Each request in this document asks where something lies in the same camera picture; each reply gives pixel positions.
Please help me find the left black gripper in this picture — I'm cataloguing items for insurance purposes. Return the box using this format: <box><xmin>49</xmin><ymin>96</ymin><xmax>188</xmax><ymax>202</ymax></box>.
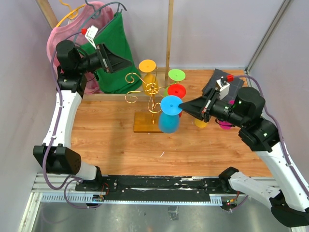
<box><xmin>76</xmin><ymin>43</ymin><xmax>133</xmax><ymax>74</ymax></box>

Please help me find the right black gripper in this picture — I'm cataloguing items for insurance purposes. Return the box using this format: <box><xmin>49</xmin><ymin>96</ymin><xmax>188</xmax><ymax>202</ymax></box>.
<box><xmin>178</xmin><ymin>87</ymin><xmax>248</xmax><ymax>128</ymax></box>

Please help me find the blue wine glass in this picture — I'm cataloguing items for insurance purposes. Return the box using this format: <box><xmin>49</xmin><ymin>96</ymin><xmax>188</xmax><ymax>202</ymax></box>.
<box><xmin>159</xmin><ymin>95</ymin><xmax>182</xmax><ymax>133</ymax></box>

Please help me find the pink wine glass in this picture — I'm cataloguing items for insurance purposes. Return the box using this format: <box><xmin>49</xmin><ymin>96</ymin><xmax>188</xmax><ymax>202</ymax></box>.
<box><xmin>218</xmin><ymin>100</ymin><xmax>235</xmax><ymax>131</ymax></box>

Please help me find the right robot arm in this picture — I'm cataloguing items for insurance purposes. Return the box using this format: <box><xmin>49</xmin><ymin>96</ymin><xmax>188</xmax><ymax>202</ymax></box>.
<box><xmin>179</xmin><ymin>87</ymin><xmax>309</xmax><ymax>228</ymax></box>

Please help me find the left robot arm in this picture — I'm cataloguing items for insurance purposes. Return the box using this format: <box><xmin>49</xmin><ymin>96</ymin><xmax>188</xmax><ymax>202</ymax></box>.
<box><xmin>33</xmin><ymin>40</ymin><xmax>132</xmax><ymax>191</ymax></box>

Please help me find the red wine glass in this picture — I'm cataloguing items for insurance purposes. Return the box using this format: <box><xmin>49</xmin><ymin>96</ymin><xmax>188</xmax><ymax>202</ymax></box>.
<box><xmin>161</xmin><ymin>84</ymin><xmax>186</xmax><ymax>117</ymax></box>

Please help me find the green wine glass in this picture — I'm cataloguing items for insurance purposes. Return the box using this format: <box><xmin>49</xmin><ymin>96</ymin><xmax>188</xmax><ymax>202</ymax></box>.
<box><xmin>165</xmin><ymin>69</ymin><xmax>186</xmax><ymax>99</ymax></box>

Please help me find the orange yellow wine glass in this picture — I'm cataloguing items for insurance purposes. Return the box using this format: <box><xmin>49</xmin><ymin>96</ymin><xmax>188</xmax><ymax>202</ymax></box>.
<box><xmin>139</xmin><ymin>59</ymin><xmax>158</xmax><ymax>91</ymax></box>

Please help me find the amber rack base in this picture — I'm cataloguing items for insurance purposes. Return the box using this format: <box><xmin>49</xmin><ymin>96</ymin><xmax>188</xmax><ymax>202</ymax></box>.
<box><xmin>133</xmin><ymin>112</ymin><xmax>162</xmax><ymax>133</ymax></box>

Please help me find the green shirt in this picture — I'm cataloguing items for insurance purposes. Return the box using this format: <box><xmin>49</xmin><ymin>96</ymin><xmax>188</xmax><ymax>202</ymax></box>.
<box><xmin>84</xmin><ymin>13</ymin><xmax>141</xmax><ymax>94</ymax></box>

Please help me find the grey folded cloth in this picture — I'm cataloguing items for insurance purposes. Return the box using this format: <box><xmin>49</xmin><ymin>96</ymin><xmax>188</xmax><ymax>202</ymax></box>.
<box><xmin>201</xmin><ymin>68</ymin><xmax>245</xmax><ymax>102</ymax></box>

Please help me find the pink shirt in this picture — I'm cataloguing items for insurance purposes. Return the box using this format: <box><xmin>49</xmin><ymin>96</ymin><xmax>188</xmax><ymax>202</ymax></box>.
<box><xmin>46</xmin><ymin>1</ymin><xmax>113</xmax><ymax>94</ymax></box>

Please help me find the yellow clothes hanger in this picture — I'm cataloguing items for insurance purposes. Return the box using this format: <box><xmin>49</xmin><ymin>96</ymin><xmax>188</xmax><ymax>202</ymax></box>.
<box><xmin>55</xmin><ymin>0</ymin><xmax>85</xmax><ymax>28</ymax></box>

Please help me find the aluminium corner profile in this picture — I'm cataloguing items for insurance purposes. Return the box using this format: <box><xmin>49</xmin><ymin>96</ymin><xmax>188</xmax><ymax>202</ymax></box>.
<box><xmin>244</xmin><ymin>0</ymin><xmax>294</xmax><ymax>74</ymax></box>

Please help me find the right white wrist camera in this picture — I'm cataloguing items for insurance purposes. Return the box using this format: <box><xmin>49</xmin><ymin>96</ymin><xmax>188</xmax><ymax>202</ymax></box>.
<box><xmin>215</xmin><ymin>76</ymin><xmax>230</xmax><ymax>100</ymax></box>

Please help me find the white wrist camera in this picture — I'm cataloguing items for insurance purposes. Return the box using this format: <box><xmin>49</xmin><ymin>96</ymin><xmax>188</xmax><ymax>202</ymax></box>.
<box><xmin>84</xmin><ymin>25</ymin><xmax>98</xmax><ymax>50</ymax></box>
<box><xmin>215</xmin><ymin>76</ymin><xmax>230</xmax><ymax>100</ymax></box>

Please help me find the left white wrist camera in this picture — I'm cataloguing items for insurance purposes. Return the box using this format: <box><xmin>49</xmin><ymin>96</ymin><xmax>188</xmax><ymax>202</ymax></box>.
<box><xmin>84</xmin><ymin>25</ymin><xmax>98</xmax><ymax>50</ymax></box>

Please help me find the gold wire glass rack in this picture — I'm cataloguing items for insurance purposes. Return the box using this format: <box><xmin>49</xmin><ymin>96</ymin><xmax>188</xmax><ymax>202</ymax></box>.
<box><xmin>125</xmin><ymin>67</ymin><xmax>171</xmax><ymax>114</ymax></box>

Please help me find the wooden frame post centre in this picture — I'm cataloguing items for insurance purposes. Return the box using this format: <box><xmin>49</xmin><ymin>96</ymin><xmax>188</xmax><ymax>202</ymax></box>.
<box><xmin>165</xmin><ymin>0</ymin><xmax>174</xmax><ymax>85</ymax></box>

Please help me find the wooden frame post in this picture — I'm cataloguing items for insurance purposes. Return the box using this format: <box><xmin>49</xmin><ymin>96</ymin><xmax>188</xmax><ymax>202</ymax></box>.
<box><xmin>165</xmin><ymin>0</ymin><xmax>174</xmax><ymax>85</ymax></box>
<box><xmin>36</xmin><ymin>0</ymin><xmax>58</xmax><ymax>29</ymax></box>

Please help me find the wooden frame post left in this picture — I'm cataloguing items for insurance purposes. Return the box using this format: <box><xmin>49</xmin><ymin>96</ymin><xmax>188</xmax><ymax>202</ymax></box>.
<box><xmin>36</xmin><ymin>0</ymin><xmax>58</xmax><ymax>29</ymax></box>

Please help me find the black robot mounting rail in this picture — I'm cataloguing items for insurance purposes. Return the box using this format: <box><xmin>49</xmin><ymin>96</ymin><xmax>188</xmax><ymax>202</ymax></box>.
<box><xmin>75</xmin><ymin>175</ymin><xmax>237</xmax><ymax>205</ymax></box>

